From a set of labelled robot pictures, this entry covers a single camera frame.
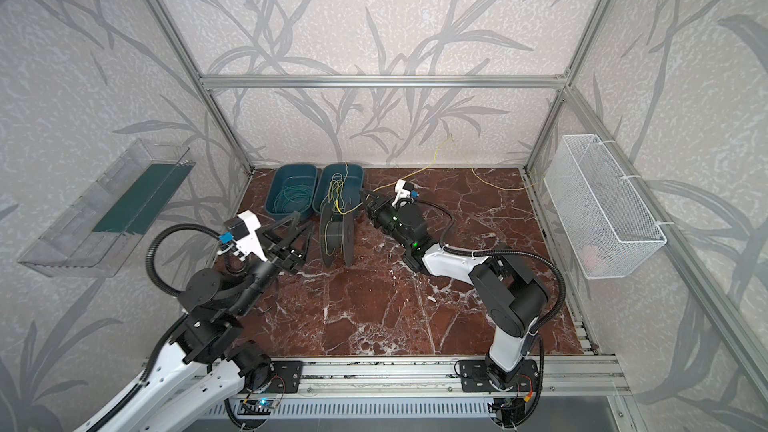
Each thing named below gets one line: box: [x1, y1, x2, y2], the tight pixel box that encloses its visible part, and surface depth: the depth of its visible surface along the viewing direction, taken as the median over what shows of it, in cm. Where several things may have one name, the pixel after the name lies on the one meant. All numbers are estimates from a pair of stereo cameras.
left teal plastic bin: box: [265, 164, 319, 220], surface depth 114 cm
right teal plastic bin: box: [312, 162, 365, 214], surface depth 117 cm
